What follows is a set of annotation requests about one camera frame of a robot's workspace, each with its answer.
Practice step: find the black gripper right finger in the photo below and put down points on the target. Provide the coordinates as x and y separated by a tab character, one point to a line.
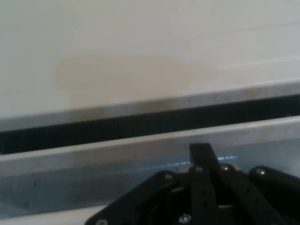
262	199

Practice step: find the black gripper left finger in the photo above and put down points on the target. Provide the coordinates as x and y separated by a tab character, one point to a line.
201	187

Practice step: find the white toaster oven body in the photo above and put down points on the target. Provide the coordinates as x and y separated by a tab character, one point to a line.
140	47

